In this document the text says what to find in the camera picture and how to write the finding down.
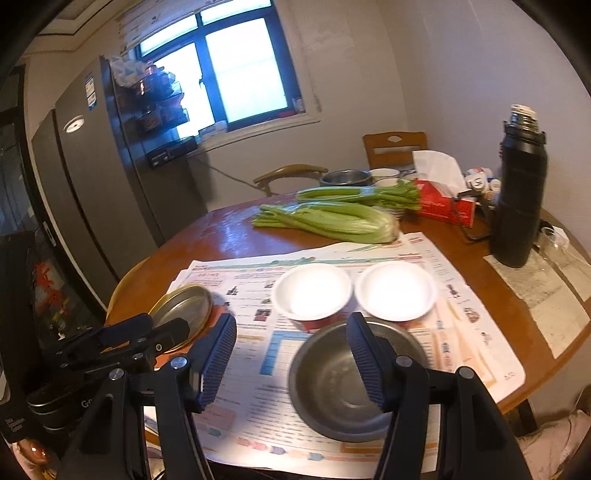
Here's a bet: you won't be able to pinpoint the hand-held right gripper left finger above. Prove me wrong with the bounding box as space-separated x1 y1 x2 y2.
58 313 238 480

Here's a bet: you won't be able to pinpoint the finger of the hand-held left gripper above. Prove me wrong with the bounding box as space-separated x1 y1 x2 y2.
55 313 154 365
92 318 191 374

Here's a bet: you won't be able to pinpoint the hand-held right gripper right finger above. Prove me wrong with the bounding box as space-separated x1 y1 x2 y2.
345 312 532 480

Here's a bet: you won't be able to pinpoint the round steel plate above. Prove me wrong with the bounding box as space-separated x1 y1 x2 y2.
148 285 214 355

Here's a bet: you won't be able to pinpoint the steel bowl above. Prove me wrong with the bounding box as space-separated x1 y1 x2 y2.
288 320 432 443

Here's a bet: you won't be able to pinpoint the printed newspaper sheets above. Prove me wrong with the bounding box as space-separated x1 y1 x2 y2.
143 231 527 467

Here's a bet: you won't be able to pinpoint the red paper bowl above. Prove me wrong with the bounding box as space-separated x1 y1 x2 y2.
354 261 438 329
271 264 354 334

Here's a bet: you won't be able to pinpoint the celery bunch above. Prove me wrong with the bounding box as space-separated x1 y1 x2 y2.
295 179 422 214
252 202 402 244

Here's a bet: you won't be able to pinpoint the grey refrigerator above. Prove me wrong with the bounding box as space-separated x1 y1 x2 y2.
30 55 208 319

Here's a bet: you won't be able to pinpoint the red tissue box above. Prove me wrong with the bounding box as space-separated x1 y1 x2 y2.
411 150 478 228

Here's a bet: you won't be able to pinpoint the black box on windowsill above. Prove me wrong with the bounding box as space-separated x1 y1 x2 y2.
147 137 198 169

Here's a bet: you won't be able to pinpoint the grey paper mat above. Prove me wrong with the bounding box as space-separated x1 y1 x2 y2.
482 247 591 358

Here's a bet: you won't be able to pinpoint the steel basin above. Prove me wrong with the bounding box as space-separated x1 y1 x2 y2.
320 169 373 188

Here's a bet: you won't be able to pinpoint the white ceramic bowl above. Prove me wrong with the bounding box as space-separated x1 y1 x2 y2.
368 167 402 185

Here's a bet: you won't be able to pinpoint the curved-back wooden chair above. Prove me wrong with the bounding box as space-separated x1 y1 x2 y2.
253 164 329 198

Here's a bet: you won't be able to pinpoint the pale cloth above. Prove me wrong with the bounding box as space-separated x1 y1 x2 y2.
515 406 587 480

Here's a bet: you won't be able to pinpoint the small white bottles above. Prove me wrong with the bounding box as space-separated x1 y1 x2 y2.
464 166 503 204

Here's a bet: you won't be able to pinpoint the black thermos bottle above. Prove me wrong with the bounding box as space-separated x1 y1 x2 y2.
489 104 549 269

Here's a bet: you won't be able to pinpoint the black rack with packets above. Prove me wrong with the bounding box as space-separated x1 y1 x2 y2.
108 55 190 134

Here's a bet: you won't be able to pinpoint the clear glass cup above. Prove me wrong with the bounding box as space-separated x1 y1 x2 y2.
538 226 573 257

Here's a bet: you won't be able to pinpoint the slatted wooden chair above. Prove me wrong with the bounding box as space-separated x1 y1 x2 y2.
362 131 428 171

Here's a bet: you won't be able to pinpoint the window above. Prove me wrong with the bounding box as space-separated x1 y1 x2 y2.
134 0 305 134

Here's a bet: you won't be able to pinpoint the black cord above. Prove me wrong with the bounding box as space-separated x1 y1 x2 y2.
455 196 496 241

